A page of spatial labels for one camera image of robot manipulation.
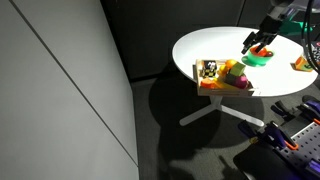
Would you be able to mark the wooden tray box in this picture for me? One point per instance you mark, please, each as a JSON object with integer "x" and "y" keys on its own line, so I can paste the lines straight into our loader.
{"x": 224, "y": 92}

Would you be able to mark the black and red pad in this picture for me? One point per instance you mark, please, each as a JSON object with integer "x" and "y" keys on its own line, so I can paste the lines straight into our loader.
{"x": 316, "y": 53}

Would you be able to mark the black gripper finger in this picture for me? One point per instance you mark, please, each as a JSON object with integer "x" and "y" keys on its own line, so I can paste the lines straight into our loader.
{"x": 263, "y": 44}
{"x": 249, "y": 41}

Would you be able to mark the small black white patterned cube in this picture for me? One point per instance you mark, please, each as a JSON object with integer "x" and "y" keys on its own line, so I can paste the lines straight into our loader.
{"x": 209, "y": 68}

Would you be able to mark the green block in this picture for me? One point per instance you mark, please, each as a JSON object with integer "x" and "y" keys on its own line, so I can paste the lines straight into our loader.
{"x": 237, "y": 69}

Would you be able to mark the orange red block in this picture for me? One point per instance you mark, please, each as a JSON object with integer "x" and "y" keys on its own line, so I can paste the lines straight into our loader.
{"x": 208, "y": 83}

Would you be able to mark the pink block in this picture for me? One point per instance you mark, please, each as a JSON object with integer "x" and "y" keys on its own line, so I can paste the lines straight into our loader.
{"x": 241, "y": 82}

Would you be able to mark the green bowl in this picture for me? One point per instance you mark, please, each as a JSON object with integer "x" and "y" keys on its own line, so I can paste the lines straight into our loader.
{"x": 259, "y": 61}

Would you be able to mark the grey block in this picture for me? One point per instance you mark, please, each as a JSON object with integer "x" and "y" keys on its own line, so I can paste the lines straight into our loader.
{"x": 230, "y": 78}

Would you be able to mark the white table pedestal base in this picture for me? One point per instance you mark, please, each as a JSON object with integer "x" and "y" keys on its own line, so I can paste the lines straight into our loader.
{"x": 216, "y": 104}

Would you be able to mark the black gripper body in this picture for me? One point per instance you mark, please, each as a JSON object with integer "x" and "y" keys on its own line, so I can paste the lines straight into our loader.
{"x": 270, "y": 27}

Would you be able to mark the purple black spring clamp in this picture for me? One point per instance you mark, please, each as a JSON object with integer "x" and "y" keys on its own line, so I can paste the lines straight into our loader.
{"x": 298, "y": 111}
{"x": 275, "y": 135}

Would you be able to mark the yellow banana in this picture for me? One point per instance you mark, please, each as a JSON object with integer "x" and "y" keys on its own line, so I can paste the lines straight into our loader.
{"x": 224, "y": 85}

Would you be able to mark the dark red plum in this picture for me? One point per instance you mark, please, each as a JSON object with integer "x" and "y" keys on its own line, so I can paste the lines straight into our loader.
{"x": 269, "y": 54}

